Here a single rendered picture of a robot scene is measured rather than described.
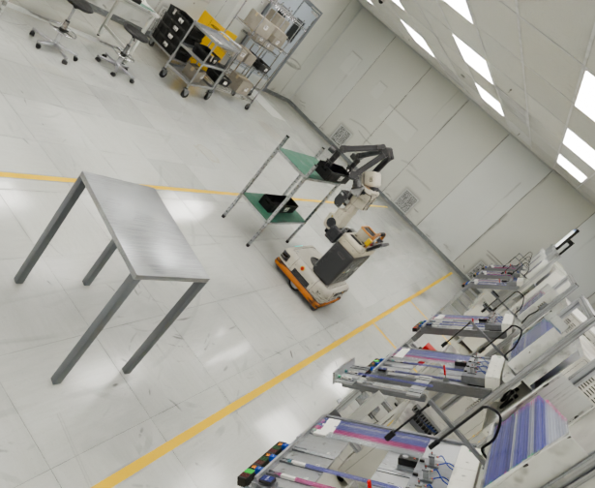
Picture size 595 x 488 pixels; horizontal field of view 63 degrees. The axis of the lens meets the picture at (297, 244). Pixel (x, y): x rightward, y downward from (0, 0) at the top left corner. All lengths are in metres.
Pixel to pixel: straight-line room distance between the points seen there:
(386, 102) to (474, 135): 2.26
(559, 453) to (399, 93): 11.36
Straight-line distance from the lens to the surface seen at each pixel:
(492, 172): 11.84
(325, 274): 4.79
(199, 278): 2.47
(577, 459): 1.61
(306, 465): 2.11
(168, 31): 8.82
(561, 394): 2.19
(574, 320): 4.47
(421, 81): 12.46
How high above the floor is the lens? 2.06
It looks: 20 degrees down
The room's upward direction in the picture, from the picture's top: 42 degrees clockwise
